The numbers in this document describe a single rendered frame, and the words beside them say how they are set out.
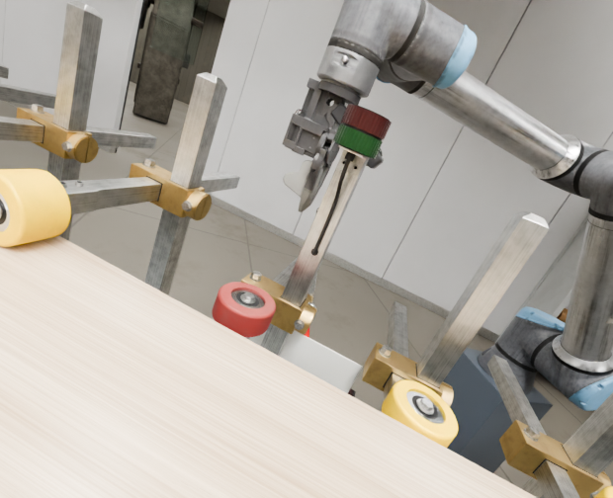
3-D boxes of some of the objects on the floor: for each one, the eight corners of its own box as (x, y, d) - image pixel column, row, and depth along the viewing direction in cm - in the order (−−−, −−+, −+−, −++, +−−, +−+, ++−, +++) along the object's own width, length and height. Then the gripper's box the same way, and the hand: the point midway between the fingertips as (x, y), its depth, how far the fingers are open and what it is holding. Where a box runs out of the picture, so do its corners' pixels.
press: (173, 129, 669) (212, -30, 575) (102, 104, 625) (131, -73, 531) (182, 123, 801) (215, -8, 707) (125, 101, 757) (150, -42, 663)
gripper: (319, 84, 58) (278, 195, 65) (306, 70, 50) (259, 199, 57) (363, 102, 57) (316, 212, 64) (357, 92, 49) (304, 220, 56)
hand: (306, 207), depth 60 cm, fingers closed
